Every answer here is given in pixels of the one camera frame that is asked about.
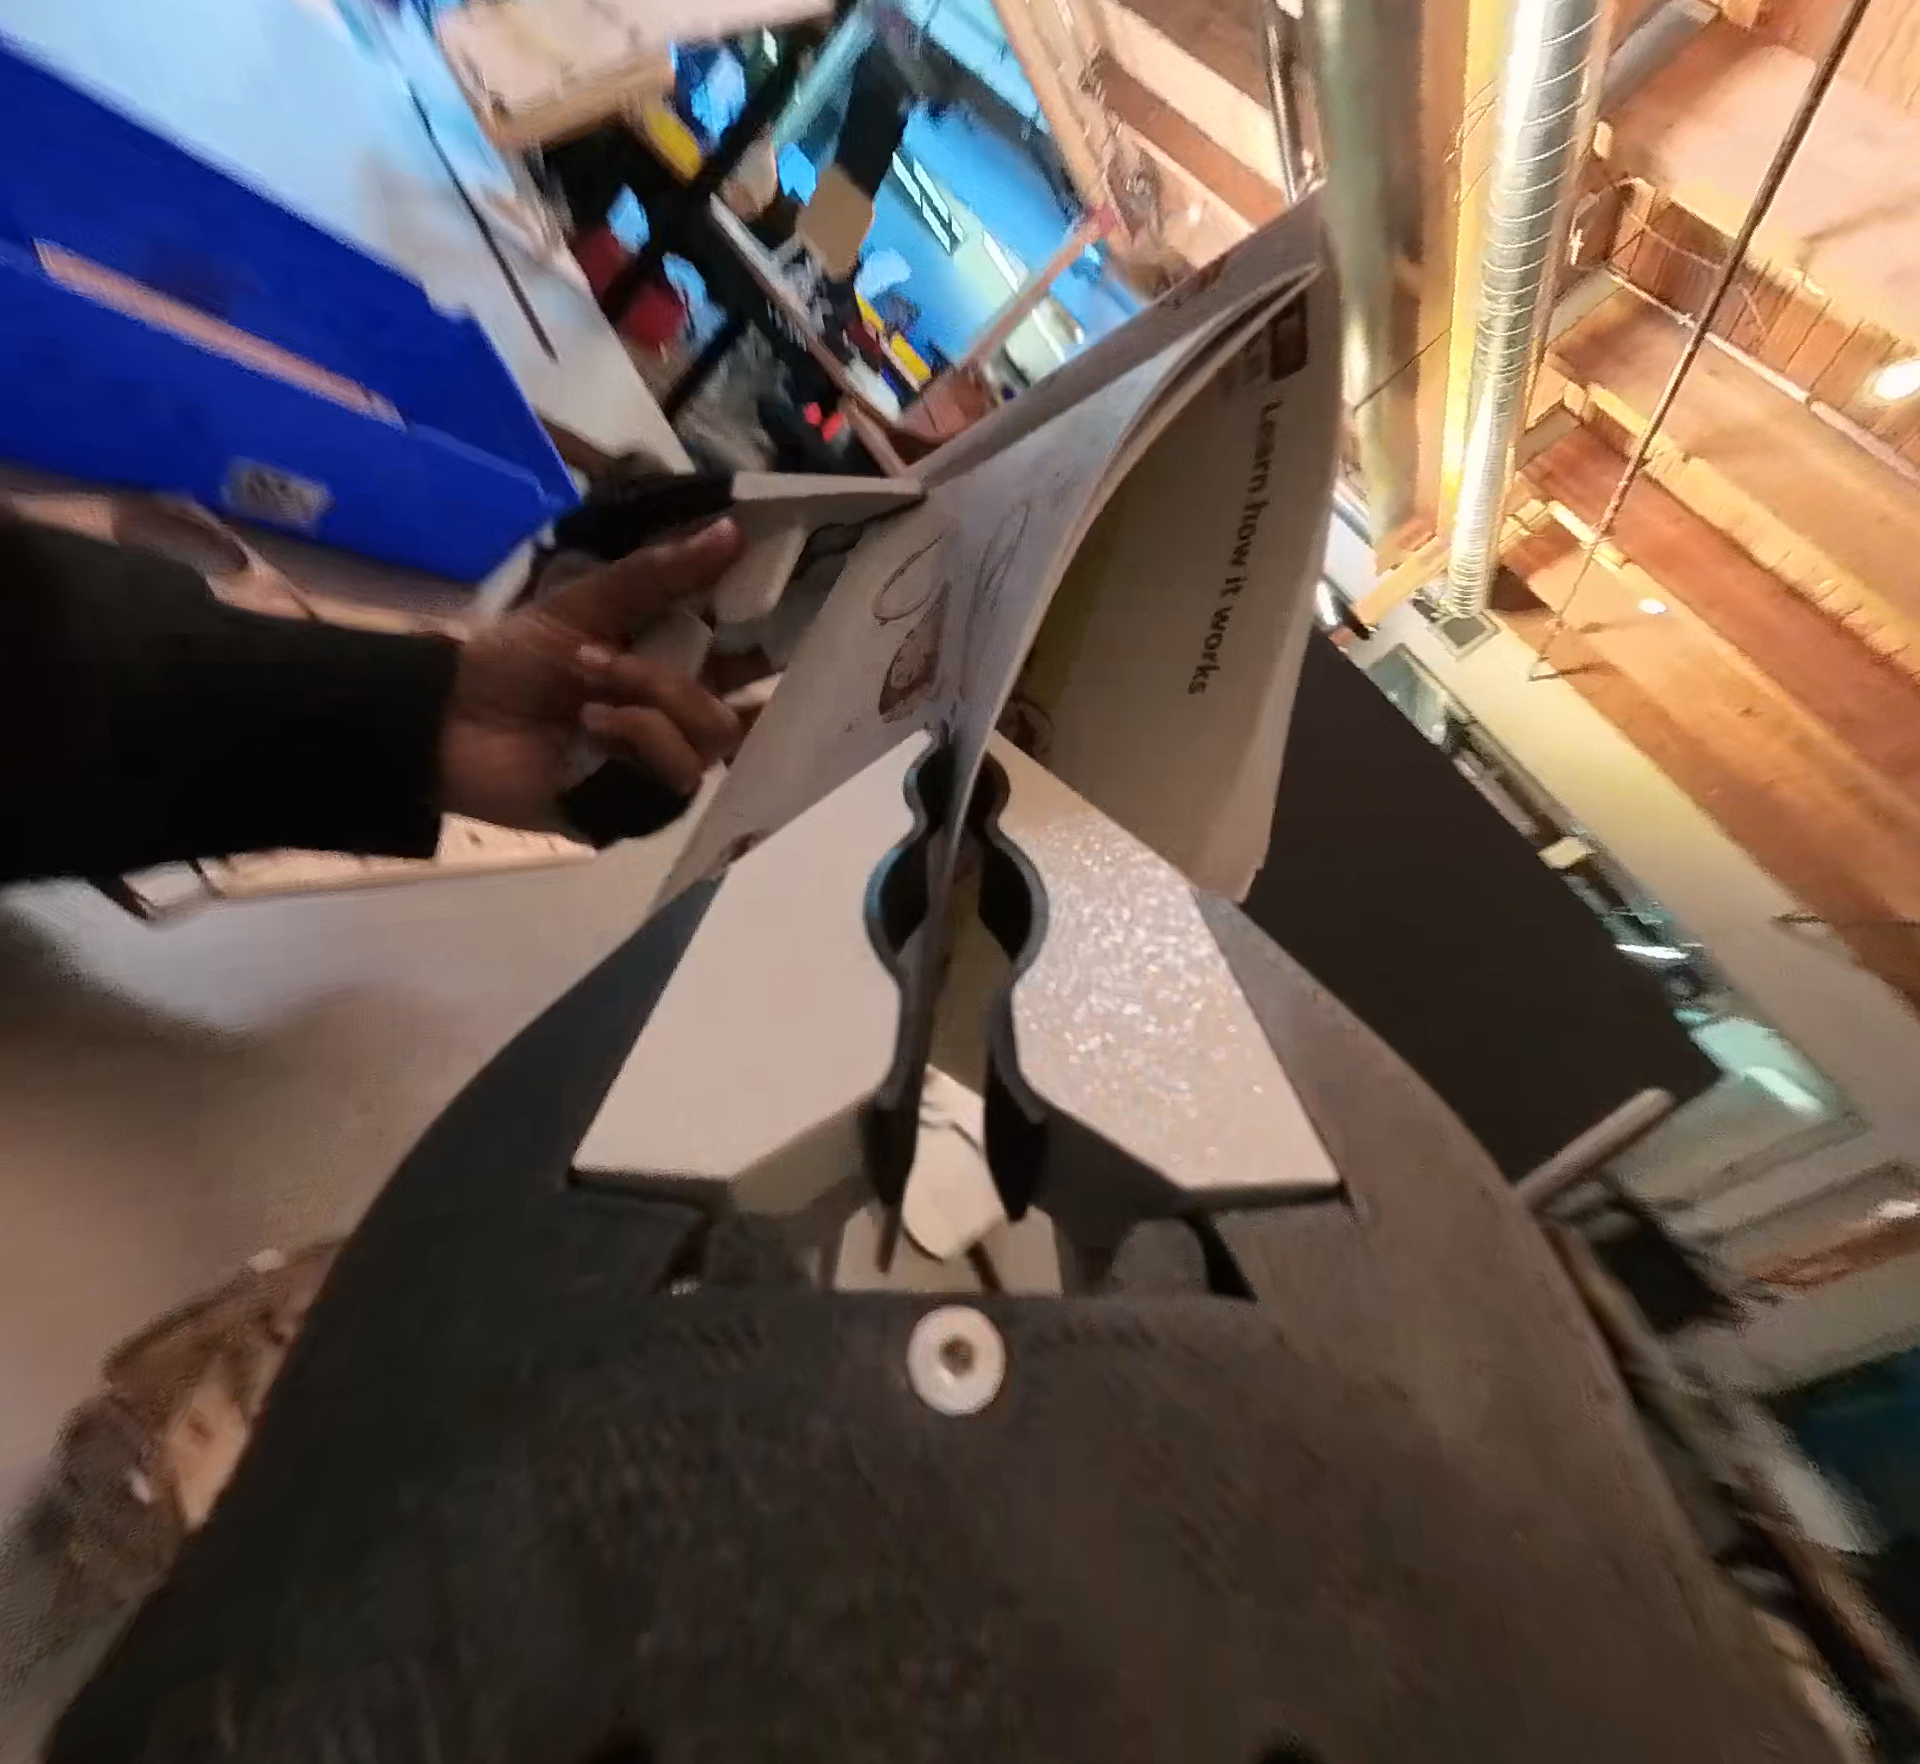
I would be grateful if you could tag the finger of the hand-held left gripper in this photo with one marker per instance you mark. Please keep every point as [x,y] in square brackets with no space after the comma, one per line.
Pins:
[818,494]

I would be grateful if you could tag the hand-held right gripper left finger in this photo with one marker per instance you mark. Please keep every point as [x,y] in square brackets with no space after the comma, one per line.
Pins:
[735,1030]

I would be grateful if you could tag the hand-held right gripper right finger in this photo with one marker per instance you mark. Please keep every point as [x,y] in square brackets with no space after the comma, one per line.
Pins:
[1156,1013]

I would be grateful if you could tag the white instruction booklet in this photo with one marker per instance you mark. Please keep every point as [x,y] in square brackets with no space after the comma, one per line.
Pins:
[962,594]

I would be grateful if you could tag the person's left forearm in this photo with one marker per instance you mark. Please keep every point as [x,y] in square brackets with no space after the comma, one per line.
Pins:
[211,707]

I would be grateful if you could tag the brown wooden parts heap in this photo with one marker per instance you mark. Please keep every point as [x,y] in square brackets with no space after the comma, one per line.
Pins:
[135,1434]

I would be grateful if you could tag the person's left hand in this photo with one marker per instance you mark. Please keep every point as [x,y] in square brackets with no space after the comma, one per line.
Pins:
[523,699]

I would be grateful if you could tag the black mat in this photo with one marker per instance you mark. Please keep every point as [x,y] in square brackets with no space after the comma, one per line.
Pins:
[1441,892]

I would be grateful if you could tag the blue plastic bin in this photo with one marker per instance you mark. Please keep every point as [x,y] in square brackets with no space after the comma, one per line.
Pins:
[223,218]
[256,434]

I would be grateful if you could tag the pale wooden board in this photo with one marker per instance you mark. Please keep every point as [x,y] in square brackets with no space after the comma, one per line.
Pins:
[631,18]

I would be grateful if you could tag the grey metal pole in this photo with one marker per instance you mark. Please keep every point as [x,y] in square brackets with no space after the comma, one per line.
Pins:
[1358,144]

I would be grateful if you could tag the silver ventilation duct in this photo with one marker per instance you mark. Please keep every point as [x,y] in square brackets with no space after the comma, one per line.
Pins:
[1529,218]

